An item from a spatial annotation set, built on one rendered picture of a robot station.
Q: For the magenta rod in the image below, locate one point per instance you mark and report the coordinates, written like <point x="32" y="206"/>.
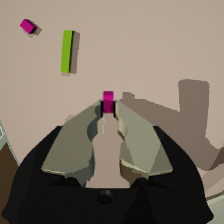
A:
<point x="108" y="101"/>
<point x="28" y="26"/>

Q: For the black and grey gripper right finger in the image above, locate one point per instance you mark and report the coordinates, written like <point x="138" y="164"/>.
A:
<point x="149" y="152"/>

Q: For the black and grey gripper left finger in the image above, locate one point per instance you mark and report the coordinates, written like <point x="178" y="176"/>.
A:
<point x="67" y="151"/>

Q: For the lime green rod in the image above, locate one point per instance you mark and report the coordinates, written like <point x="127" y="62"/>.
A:
<point x="67" y="46"/>

